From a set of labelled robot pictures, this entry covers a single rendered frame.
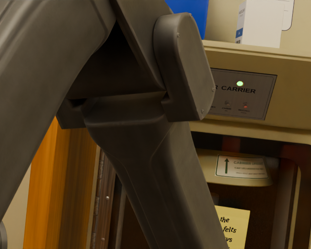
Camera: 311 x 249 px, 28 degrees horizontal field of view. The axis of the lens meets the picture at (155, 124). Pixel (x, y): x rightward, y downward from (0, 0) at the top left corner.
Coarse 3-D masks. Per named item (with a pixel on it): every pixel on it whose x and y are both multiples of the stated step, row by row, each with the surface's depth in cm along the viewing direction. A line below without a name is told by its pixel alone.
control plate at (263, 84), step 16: (224, 80) 81; (240, 80) 80; (256, 80) 80; (272, 80) 80; (224, 96) 83; (240, 96) 82; (256, 96) 82; (208, 112) 85; (224, 112) 85; (240, 112) 85; (256, 112) 84
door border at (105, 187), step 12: (108, 168) 88; (108, 180) 88; (96, 192) 88; (108, 192) 89; (108, 204) 89; (96, 216) 88; (108, 216) 89; (96, 228) 89; (108, 228) 89; (96, 240) 89; (108, 240) 89
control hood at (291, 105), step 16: (208, 48) 77; (224, 48) 77; (240, 48) 77; (256, 48) 77; (272, 48) 77; (224, 64) 79; (240, 64) 78; (256, 64) 78; (272, 64) 78; (288, 64) 78; (304, 64) 77; (288, 80) 80; (304, 80) 79; (272, 96) 82; (288, 96) 82; (304, 96) 81; (272, 112) 84; (288, 112) 84; (304, 112) 84; (304, 128) 86
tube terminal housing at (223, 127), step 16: (224, 0) 88; (240, 0) 88; (304, 0) 88; (208, 16) 88; (224, 16) 88; (304, 16) 88; (208, 32) 88; (224, 32) 88; (288, 32) 88; (304, 32) 88; (288, 48) 88; (304, 48) 88; (192, 128) 89; (208, 128) 89; (224, 128) 89; (240, 128) 89; (256, 128) 89; (272, 128) 89; (288, 128) 89
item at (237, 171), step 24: (216, 144) 88; (240, 144) 88; (264, 144) 88; (288, 144) 88; (216, 168) 88; (240, 168) 88; (264, 168) 88; (288, 168) 88; (120, 192) 89; (216, 192) 88; (240, 192) 88; (264, 192) 88; (288, 192) 88; (120, 216) 89; (264, 216) 88; (288, 216) 88; (120, 240) 89; (144, 240) 89; (264, 240) 88; (288, 240) 88
